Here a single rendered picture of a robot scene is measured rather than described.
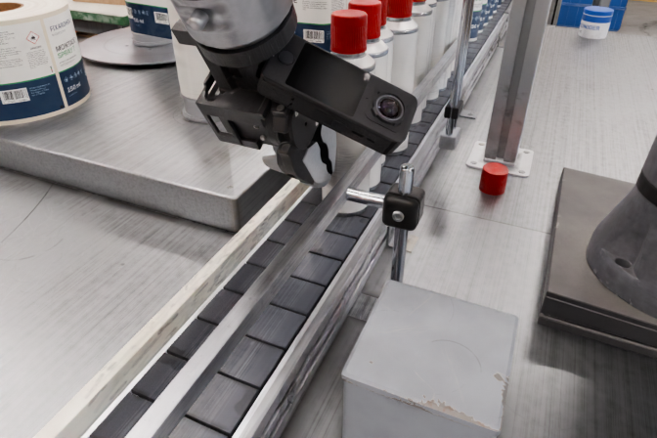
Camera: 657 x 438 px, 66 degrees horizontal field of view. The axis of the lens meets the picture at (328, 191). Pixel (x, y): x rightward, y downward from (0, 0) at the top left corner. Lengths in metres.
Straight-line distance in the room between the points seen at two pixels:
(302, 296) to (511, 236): 0.29
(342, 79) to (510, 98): 0.41
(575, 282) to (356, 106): 0.28
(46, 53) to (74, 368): 0.50
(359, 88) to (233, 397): 0.23
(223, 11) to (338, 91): 0.10
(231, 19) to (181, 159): 0.38
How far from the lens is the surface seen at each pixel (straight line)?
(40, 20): 0.85
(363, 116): 0.36
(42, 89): 0.87
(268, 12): 0.33
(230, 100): 0.40
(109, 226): 0.67
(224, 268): 0.44
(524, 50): 0.73
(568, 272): 0.54
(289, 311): 0.43
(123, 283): 0.57
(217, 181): 0.62
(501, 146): 0.78
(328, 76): 0.37
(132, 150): 0.72
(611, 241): 0.53
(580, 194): 0.69
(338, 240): 0.51
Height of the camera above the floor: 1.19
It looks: 32 degrees down
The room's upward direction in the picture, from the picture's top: straight up
